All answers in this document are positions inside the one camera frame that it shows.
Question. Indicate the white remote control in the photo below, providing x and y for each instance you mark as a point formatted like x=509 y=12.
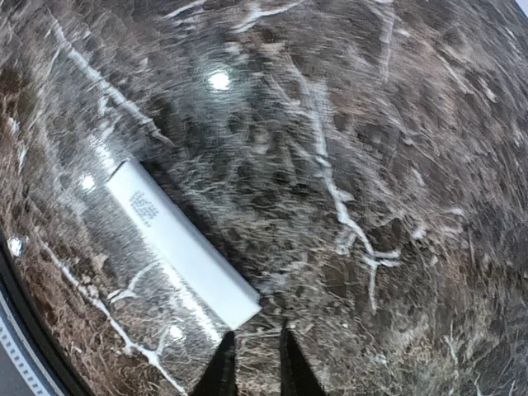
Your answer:
x=197 y=262

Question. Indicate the white slotted cable duct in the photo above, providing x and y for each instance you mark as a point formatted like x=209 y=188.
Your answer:
x=23 y=366

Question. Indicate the black front frame rail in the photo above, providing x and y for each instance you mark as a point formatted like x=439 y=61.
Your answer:
x=38 y=345

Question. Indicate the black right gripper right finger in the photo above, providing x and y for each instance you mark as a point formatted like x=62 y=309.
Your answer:
x=296 y=376

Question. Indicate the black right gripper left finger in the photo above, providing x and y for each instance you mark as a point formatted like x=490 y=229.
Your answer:
x=219 y=378

